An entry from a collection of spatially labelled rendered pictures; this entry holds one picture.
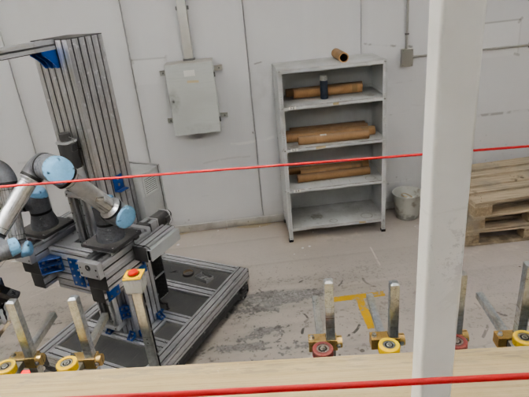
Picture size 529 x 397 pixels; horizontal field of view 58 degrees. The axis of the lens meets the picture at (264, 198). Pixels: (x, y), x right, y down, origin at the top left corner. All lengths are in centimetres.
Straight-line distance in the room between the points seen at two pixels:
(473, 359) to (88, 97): 212
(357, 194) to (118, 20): 269
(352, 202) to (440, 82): 430
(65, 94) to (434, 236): 228
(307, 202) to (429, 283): 412
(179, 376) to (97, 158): 131
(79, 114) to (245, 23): 207
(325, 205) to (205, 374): 318
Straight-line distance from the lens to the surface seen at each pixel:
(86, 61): 269
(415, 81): 472
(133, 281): 191
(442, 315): 75
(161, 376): 193
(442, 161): 63
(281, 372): 185
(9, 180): 256
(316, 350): 192
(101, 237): 262
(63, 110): 276
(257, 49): 436
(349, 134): 420
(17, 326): 223
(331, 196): 481
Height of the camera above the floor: 219
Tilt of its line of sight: 24 degrees down
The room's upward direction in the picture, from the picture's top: 6 degrees counter-clockwise
